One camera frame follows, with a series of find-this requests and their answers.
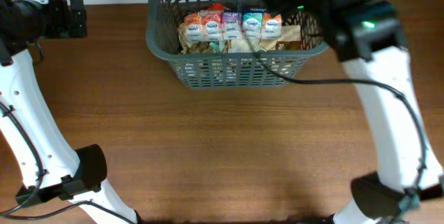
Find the teal tissue pack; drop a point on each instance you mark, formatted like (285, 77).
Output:
(216, 47)

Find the beige brown snack pouch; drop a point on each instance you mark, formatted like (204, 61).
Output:
(189, 47)

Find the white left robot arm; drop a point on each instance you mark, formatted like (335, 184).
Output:
(50, 167)

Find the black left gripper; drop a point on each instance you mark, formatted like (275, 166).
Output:
(59, 8)

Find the grey plastic lattice basket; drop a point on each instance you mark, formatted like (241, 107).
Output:
(235, 67)

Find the beige cookie packet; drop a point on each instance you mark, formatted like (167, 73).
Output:
(290, 40)

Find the orange biscuit packet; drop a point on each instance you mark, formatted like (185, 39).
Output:
(217, 7)

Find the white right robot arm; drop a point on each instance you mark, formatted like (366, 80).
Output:
(371, 46)

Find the blue snack packet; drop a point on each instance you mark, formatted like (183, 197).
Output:
(218, 25)

